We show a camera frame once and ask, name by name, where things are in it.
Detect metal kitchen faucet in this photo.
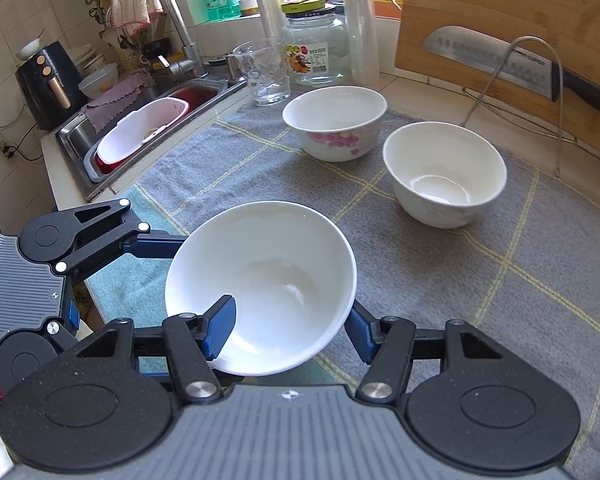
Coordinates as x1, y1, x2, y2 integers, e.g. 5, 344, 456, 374
147, 0, 206, 78

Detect small white dish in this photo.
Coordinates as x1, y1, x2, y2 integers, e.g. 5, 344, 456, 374
16, 39, 43, 61

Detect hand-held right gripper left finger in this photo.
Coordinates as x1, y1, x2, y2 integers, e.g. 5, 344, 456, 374
77, 294, 238, 406

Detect tall plastic wrap roll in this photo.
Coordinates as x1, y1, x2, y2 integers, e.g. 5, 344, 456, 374
337, 0, 381, 86

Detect black handled kitchen knife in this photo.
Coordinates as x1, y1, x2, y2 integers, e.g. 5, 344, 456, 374
422, 25, 600, 121

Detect white pink basin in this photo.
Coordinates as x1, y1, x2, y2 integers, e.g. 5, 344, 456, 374
95, 98, 190, 176

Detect pink white dishcloth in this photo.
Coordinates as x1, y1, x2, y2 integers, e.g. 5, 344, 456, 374
105, 0, 163, 36

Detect clear drinking glass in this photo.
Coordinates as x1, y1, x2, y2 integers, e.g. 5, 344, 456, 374
232, 37, 292, 107

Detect stainless steel sink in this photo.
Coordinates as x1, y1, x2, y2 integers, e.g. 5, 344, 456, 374
55, 77, 248, 203

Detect white plastic bowl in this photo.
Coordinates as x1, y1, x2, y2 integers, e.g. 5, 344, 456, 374
78, 62, 120, 98

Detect purple cleaning cloth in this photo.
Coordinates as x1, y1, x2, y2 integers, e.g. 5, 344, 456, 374
82, 72, 156, 131

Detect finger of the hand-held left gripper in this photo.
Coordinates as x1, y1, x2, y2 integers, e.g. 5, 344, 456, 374
55, 198, 188, 276
45, 285, 88, 353

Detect metal wire rack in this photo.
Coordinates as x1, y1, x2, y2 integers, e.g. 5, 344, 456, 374
457, 36, 581, 177

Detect bamboo cutting board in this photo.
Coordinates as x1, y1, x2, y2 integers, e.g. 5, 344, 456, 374
394, 0, 600, 161

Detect grey checked dish towel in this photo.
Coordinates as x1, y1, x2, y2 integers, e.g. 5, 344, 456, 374
87, 102, 600, 480

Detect white bowl pink flowers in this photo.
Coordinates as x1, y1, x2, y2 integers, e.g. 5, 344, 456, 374
282, 86, 388, 162
165, 201, 357, 377

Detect black air fryer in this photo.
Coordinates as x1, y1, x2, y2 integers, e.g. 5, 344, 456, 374
15, 41, 88, 131

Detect red basin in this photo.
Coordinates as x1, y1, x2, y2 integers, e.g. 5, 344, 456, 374
94, 85, 221, 177

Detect plain white bowl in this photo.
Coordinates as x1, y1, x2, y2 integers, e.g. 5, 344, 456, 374
383, 121, 508, 229

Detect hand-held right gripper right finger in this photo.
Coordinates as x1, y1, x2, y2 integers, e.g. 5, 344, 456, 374
344, 300, 518, 405

